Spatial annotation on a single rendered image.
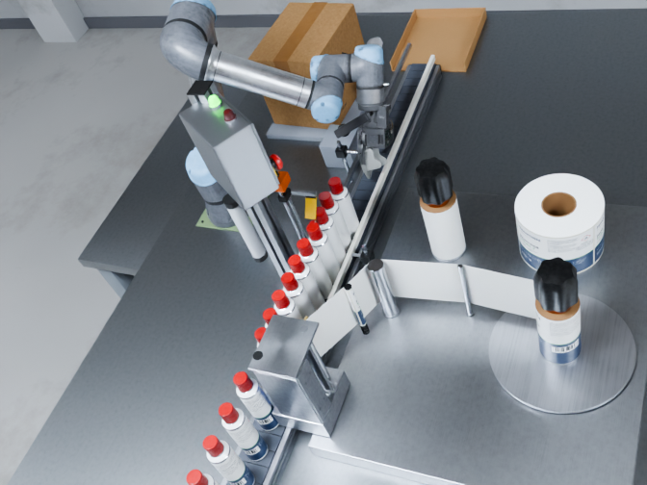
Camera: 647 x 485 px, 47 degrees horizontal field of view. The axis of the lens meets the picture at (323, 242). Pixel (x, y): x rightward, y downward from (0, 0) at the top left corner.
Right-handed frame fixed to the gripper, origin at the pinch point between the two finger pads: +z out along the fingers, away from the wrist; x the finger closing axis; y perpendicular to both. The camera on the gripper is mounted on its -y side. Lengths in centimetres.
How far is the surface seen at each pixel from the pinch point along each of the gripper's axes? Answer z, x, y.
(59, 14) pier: -31, 198, -301
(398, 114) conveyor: -10.7, 29.8, -1.3
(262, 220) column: 2.7, -36.6, -13.2
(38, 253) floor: 74, 59, -207
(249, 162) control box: -19, -59, -1
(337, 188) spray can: -2.9, -22.9, 1.6
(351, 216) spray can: 6.7, -17.4, 2.7
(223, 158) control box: -21, -64, -4
